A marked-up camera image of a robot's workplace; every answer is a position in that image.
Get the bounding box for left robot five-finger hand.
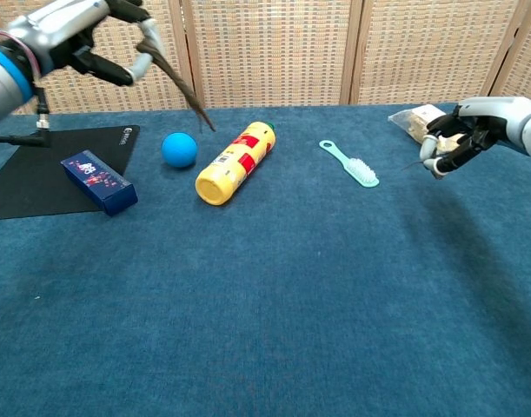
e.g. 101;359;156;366
6;0;166;87

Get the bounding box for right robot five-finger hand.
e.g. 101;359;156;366
419;96;531;180

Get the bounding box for brown twig-like piece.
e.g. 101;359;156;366
136;38;217;133

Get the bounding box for clear bag of snacks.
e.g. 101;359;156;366
387;103;466;157

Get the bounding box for mint green brush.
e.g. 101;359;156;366
319;139;381;189

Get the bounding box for dark blue printed box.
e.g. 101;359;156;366
60;149;139;217

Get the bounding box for black mouse pad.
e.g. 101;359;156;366
0;124;141;222

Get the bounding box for blue ball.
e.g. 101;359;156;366
161;131;199;169

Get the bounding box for woven bamboo folding screen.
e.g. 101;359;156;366
0;0;531;115

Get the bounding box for yellow bottle with red label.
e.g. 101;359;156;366
195;121;277;207

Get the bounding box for blue felt table cover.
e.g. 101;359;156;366
0;103;531;417

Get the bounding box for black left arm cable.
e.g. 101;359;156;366
0;86;51;147

